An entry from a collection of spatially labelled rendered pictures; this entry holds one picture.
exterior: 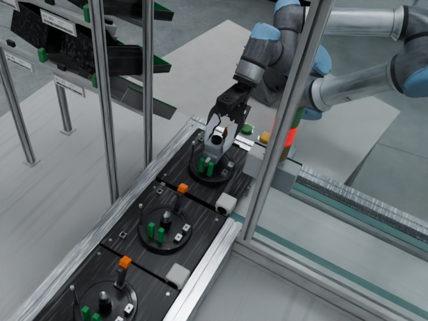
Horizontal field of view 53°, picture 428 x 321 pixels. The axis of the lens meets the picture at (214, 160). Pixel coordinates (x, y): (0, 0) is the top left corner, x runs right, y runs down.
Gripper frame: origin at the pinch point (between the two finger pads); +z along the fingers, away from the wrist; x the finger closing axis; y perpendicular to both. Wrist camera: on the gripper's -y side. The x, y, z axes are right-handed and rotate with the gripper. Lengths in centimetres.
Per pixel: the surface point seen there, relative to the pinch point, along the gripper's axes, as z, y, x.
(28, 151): 26, -6, 51
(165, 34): -37, 207, 130
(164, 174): 14.2, -0.6, 10.2
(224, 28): -41, 80, 40
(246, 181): 6.8, 8.1, -11.2
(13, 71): 31, 129, 187
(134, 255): 31.0, -19.8, 2.3
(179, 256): 27.2, -15.5, -7.5
